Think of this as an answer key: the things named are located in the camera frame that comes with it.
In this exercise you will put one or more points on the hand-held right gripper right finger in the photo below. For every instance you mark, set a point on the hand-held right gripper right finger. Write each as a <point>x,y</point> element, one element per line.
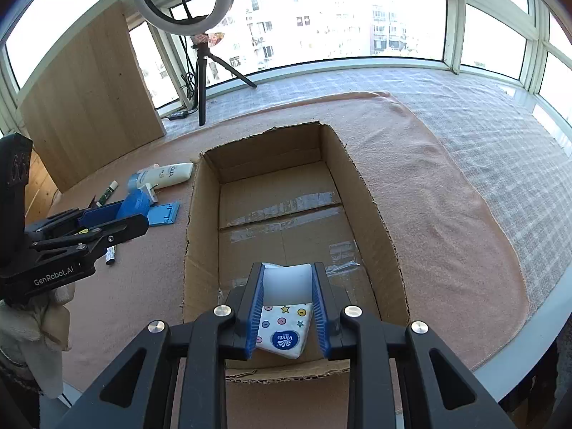
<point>320,308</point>

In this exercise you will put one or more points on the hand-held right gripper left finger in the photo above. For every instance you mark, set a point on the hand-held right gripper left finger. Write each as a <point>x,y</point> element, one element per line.
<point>253,308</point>

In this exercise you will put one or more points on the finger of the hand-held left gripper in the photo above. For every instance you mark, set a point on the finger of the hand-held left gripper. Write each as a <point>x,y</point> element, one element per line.
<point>100,215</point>
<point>118,231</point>

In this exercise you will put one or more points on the white patterned tissue pack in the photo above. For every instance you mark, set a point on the white patterned tissue pack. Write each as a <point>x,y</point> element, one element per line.
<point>286,321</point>

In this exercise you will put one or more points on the brown cardboard box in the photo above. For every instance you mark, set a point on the brown cardboard box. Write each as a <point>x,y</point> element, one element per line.
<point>286,214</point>

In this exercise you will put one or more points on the person's left hand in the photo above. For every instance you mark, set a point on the person's left hand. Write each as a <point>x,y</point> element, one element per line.
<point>31,335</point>

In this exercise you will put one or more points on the green lip balm stick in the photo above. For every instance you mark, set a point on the green lip balm stick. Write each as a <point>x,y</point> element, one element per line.
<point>107,193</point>

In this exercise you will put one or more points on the white marker black cap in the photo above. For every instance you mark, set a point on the white marker black cap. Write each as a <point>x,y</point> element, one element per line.
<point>111,255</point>

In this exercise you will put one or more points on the blue round container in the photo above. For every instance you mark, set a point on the blue round container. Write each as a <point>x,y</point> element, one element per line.
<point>134,206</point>

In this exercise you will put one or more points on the blue phone stand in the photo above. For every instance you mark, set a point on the blue phone stand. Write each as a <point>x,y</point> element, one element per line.
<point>163,214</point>

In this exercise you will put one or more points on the white lotion tube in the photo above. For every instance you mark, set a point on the white lotion tube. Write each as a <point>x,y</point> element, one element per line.
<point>165,175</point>

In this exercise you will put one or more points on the wooden board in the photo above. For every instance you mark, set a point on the wooden board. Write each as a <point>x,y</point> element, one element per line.
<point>94,98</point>

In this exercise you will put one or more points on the pink felt mat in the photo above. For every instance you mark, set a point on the pink felt mat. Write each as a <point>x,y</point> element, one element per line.
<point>424,214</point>

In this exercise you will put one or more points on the black tripod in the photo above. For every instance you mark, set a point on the black tripod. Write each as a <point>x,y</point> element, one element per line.
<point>202,80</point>

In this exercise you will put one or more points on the grey checked cloth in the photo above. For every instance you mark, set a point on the grey checked cloth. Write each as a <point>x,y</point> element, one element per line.
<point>491,143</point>

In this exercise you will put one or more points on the white window frame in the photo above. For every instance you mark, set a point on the white window frame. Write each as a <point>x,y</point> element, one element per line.
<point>452,22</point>

